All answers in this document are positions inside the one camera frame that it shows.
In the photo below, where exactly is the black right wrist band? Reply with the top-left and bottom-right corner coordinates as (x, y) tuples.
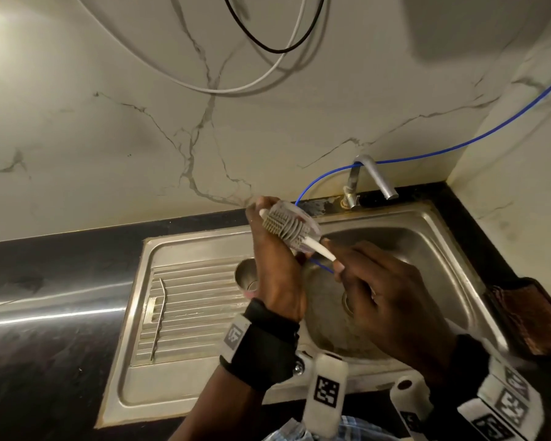
(429, 334), (547, 441)

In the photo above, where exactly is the bent metal straw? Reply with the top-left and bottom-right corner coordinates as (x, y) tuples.
(149, 277), (167, 363)

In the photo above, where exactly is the metal faucet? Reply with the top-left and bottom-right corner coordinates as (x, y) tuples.
(340, 154), (399, 211)

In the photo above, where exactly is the white bottle brush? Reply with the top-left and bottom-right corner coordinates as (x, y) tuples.
(258, 208), (339, 263)

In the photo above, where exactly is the black wrist band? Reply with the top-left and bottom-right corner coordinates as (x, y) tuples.
(429, 334), (547, 441)
(219, 298), (301, 393)

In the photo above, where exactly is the blue plaid clothing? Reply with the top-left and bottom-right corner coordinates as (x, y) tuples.
(261, 415), (400, 441)

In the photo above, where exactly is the stainless steel sink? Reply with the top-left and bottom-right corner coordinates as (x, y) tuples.
(95, 199), (511, 429)

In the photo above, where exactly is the thin blue tube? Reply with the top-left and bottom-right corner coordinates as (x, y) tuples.
(294, 66), (551, 275)

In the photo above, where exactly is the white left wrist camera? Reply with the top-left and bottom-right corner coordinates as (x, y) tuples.
(298, 351), (350, 439)

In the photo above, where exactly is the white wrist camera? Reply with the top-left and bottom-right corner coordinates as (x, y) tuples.
(389, 375), (435, 441)
(298, 351), (350, 439)

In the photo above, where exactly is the black left wrist band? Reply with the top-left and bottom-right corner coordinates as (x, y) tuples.
(219, 298), (301, 393)

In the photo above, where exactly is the person's right hand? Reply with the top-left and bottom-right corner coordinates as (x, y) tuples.
(320, 238), (458, 386)

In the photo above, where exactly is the pink steel tumbler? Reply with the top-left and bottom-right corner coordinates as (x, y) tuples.
(234, 258), (260, 299)

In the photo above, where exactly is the person's left forearm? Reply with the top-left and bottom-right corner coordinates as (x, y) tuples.
(167, 364), (265, 441)

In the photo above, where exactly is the clear plastic lid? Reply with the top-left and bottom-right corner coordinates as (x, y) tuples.
(268, 200), (322, 253)

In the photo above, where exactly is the person's left hand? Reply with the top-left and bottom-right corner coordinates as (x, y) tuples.
(246, 195), (309, 323)

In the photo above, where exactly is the black hanging cable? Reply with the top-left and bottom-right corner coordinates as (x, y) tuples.
(222, 0), (327, 55)

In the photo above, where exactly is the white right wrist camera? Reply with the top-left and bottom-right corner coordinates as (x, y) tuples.
(389, 375), (435, 441)

